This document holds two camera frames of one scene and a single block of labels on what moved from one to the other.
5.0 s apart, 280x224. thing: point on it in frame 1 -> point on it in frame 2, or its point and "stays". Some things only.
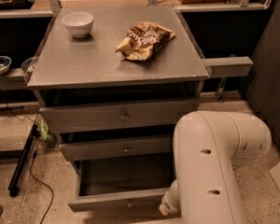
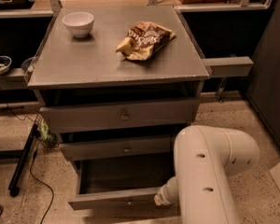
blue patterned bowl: (0, 65) stays
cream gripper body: (168, 203) -> (163, 195)
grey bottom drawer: (132, 185) stays
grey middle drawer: (116, 147) stays
